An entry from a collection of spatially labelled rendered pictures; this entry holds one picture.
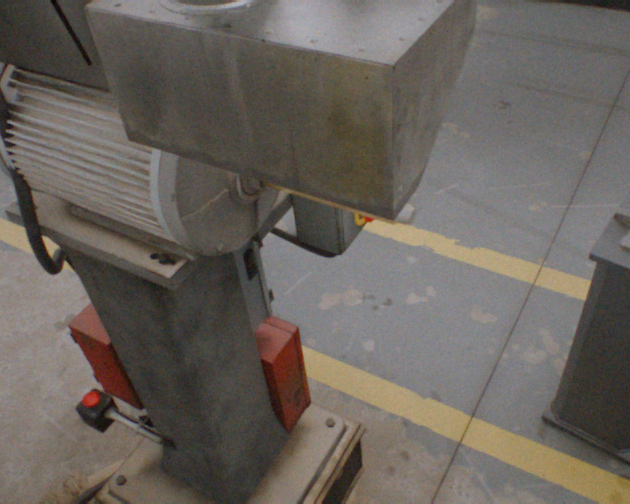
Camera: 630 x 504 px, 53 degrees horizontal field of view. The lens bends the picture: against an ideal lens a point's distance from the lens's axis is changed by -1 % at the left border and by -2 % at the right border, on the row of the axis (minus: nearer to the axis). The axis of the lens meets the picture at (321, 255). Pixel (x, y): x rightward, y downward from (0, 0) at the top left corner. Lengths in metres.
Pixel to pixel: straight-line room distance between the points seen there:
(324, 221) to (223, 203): 0.35
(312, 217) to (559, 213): 1.72
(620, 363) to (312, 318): 1.04
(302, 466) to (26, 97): 1.07
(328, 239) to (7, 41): 0.60
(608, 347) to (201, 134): 1.34
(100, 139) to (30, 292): 1.94
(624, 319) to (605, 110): 1.89
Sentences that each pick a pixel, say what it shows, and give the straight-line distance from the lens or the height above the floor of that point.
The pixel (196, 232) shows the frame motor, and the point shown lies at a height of 1.22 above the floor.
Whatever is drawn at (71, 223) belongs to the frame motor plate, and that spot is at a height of 1.12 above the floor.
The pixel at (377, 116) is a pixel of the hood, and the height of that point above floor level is 1.48.
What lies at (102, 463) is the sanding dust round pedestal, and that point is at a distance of 2.14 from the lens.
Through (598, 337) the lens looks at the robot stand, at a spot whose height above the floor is 0.43.
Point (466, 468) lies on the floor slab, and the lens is 1.97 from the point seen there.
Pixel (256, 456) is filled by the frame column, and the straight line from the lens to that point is 1.59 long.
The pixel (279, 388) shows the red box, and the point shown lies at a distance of 1.50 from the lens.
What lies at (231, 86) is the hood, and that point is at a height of 1.48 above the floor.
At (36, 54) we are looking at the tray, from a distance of 0.90.
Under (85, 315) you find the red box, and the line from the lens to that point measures 1.40.
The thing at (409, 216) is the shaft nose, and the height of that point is 1.26.
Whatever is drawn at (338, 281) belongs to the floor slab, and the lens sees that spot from 2.40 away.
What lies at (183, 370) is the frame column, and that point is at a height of 0.82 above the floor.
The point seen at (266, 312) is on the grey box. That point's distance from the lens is 1.43.
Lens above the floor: 1.74
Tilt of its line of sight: 44 degrees down
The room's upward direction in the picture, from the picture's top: 7 degrees counter-clockwise
